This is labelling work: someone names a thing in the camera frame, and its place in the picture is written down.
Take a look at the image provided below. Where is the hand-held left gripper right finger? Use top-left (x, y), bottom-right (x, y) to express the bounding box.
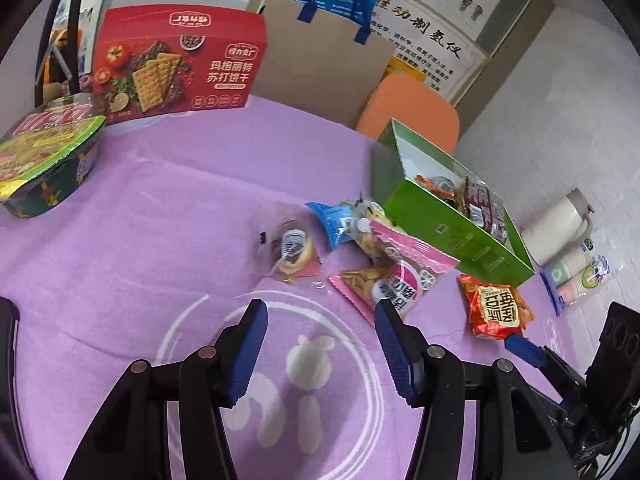
top-left (374, 299), bottom-right (571, 480)

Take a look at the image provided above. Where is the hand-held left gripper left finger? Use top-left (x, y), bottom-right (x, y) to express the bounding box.
top-left (64, 299), bottom-right (269, 480)

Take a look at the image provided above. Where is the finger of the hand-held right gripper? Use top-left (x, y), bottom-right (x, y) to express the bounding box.
top-left (504, 334), bottom-right (588, 403)

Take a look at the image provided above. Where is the red crispy snack packet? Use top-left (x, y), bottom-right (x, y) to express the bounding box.
top-left (459, 274), bottom-right (534, 342)

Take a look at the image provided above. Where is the pink snack packet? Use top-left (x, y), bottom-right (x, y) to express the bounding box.
top-left (327, 220), bottom-right (461, 318)

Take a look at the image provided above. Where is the round cake clear packet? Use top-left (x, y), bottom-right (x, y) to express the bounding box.
top-left (259, 215), bottom-right (322, 284)

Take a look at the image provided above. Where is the clear packet of pale chips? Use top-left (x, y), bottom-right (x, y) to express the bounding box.
top-left (349, 199), bottom-right (403, 263)

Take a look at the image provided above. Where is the green cardboard box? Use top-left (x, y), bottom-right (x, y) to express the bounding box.
top-left (371, 118), bottom-right (536, 288)

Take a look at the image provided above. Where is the dark brown snack packet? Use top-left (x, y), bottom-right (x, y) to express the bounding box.
top-left (462, 180), bottom-right (508, 243)

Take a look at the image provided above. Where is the blue and green snack packet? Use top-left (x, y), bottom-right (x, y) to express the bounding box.
top-left (305, 201), bottom-right (362, 252)

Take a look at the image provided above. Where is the small clear orange packet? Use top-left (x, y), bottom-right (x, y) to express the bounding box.
top-left (415, 174), bottom-right (458, 201)

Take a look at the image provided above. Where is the pack of paper cups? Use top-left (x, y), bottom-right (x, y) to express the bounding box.
top-left (540, 237), bottom-right (623, 317)

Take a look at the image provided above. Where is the white thermos jug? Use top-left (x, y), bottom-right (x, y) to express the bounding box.
top-left (520, 187), bottom-right (596, 267)

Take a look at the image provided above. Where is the purple printed tablecloth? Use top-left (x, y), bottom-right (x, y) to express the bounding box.
top-left (0, 92), bottom-right (601, 480)

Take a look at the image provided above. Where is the orange chair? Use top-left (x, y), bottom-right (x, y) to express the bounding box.
top-left (356, 72), bottom-right (460, 157)

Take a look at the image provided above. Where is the green instant noodle bowl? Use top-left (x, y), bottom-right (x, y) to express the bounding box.
top-left (0, 95), bottom-right (108, 221)

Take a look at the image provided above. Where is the yellow bag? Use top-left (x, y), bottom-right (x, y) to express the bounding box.
top-left (384, 56), bottom-right (427, 85)

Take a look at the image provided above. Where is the brown paper bag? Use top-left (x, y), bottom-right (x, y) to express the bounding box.
top-left (248, 0), bottom-right (396, 128)

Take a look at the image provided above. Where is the red cracker box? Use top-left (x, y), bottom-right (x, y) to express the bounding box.
top-left (91, 0), bottom-right (269, 127)

